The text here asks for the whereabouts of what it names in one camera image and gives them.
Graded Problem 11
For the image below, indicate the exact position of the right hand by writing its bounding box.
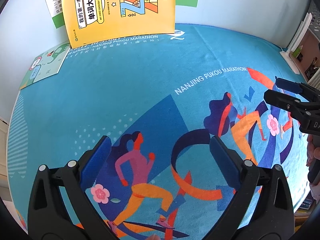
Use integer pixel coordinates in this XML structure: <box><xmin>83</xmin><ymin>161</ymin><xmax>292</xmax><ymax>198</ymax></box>
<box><xmin>305</xmin><ymin>134</ymin><xmax>320</xmax><ymax>188</ymax></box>

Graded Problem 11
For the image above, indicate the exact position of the white bookshelf with books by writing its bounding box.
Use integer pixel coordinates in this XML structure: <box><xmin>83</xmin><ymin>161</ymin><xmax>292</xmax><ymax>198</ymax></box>
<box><xmin>280</xmin><ymin>1</ymin><xmax>319</xmax><ymax>89</ymax></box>

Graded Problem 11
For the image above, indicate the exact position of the blue marathon desk mat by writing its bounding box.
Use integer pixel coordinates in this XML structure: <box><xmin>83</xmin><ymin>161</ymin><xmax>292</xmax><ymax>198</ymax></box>
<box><xmin>7</xmin><ymin>24</ymin><xmax>310</xmax><ymax>239</ymax></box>

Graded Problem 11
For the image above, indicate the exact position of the green cartoon booklet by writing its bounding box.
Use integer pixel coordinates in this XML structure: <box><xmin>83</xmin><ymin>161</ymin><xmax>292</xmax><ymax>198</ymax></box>
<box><xmin>19</xmin><ymin>42</ymin><xmax>71</xmax><ymax>90</ymax></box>

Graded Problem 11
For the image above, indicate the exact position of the yellow word book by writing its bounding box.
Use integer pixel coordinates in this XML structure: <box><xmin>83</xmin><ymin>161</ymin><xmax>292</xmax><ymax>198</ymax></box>
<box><xmin>61</xmin><ymin>0</ymin><xmax>176</xmax><ymax>48</ymax></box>

